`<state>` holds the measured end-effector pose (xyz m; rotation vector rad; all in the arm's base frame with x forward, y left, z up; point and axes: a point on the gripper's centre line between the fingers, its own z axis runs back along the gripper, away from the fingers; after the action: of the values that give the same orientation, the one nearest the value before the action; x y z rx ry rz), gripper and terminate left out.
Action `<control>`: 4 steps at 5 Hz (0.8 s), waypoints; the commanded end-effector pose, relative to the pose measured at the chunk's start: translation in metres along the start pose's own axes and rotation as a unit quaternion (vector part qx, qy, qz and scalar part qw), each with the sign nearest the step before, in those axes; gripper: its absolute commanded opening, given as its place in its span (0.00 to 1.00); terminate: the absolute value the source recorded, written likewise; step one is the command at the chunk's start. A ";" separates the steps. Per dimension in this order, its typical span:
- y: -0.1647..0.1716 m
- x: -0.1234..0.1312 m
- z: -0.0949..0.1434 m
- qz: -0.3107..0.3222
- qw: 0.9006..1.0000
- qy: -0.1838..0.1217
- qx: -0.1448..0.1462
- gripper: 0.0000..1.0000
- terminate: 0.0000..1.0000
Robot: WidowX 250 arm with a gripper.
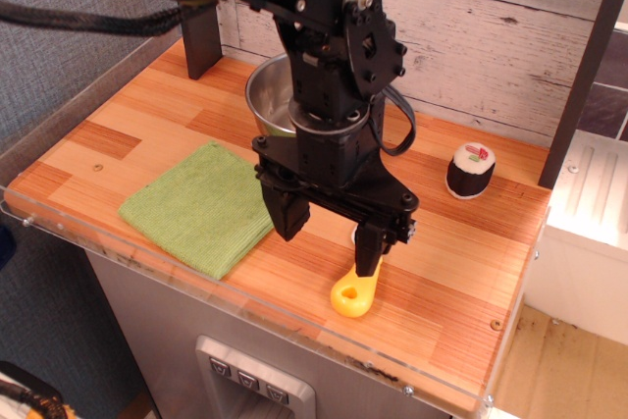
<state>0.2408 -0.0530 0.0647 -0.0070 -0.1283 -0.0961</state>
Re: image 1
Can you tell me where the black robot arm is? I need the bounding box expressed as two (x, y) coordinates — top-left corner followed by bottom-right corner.
(176, 0), (418, 277)

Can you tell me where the yellow black object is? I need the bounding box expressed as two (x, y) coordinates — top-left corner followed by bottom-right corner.
(1, 361), (77, 418)

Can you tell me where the green towel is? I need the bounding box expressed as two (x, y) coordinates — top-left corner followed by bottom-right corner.
(118, 142), (273, 280)

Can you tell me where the yellow handled toy knife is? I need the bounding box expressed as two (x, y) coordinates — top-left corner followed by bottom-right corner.
(330, 224), (384, 319)

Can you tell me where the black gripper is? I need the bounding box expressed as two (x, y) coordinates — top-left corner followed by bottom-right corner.
(251, 117), (419, 277)

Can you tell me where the grey cabinet with dispenser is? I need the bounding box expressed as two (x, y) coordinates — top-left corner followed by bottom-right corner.
(88, 254), (446, 418)

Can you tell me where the plush sushi roll toy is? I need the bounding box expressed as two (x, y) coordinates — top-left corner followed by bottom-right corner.
(445, 142), (497, 199)

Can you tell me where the dark grey left post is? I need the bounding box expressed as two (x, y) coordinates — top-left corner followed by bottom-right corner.
(182, 5), (223, 79)

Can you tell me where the stainless steel bowl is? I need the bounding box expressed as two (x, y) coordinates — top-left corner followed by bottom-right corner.
(245, 53), (295, 137)

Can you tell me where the dark grey post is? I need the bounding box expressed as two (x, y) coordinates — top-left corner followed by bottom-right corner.
(182, 5), (223, 79)
(538, 0), (624, 189)

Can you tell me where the clear acrylic table guard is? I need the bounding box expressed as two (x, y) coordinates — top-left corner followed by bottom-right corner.
(3, 35), (550, 418)

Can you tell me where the black braided cable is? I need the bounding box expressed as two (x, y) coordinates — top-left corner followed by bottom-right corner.
(0, 0), (183, 38)

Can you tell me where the dark grey right post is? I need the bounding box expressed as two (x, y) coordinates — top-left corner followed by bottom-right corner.
(538, 0), (624, 189)

